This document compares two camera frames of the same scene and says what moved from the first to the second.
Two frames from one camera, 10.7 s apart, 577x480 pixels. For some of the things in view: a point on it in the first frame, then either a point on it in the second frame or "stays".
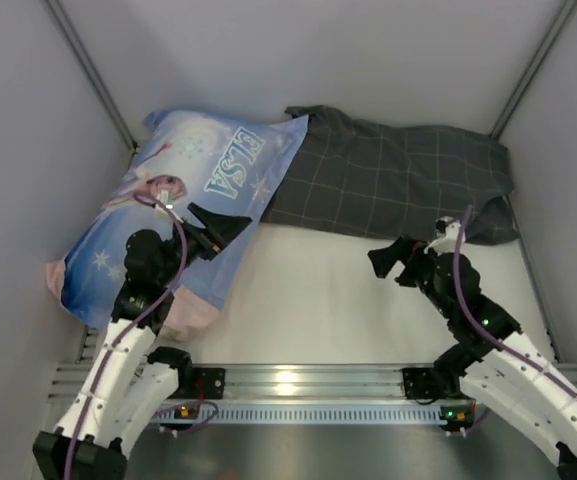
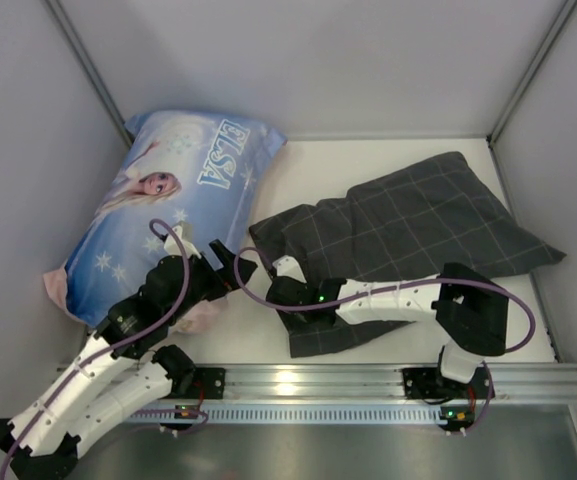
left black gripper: x=206 y=238 to x=216 y=273
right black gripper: x=407 y=261 to x=278 y=289
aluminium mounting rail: x=296 y=383 stays
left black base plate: x=214 y=382 stays
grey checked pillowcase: x=362 y=176 to x=404 y=227
